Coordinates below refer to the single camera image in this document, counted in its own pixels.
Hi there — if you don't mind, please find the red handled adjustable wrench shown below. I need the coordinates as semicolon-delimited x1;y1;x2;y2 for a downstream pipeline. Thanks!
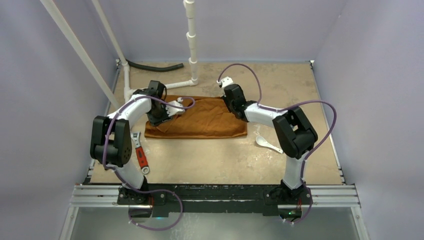
131;132;150;175

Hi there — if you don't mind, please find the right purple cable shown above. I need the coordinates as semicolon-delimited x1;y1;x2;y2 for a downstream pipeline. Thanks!
216;63;338;226

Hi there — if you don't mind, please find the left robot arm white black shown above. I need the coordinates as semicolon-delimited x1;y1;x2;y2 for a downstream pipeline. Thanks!
90;80;186;205

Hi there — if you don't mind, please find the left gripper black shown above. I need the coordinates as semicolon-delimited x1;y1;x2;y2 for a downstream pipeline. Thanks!
146;101;173;127

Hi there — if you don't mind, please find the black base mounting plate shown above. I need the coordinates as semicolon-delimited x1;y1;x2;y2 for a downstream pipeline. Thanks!
117;183;312;219

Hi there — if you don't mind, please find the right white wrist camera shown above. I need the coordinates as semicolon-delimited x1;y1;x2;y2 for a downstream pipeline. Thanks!
217;76;234;89

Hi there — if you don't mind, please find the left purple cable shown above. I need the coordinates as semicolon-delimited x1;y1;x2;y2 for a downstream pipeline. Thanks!
101;96;196;232

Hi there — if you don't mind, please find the aluminium extrusion rail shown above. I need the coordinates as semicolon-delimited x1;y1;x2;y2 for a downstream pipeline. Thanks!
69;185;361;208

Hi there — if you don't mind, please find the black corrugated hose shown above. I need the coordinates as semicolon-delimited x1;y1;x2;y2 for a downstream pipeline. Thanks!
125;58;185;73

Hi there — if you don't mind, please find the white PVC pipe frame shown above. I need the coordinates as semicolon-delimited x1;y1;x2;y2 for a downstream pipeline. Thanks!
39;0;200;109

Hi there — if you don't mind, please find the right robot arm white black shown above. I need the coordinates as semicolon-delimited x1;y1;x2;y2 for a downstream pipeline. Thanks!
219;83;318;204

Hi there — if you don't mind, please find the orange cloth napkin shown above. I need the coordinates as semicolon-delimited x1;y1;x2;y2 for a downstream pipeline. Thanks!
144;96;248;139

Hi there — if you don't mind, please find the white ceramic spoon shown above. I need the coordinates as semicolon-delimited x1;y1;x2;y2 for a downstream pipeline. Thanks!
255;135;284;154

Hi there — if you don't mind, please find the purple cable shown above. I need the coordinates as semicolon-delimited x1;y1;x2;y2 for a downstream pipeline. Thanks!
101;96;196;232
216;63;338;226

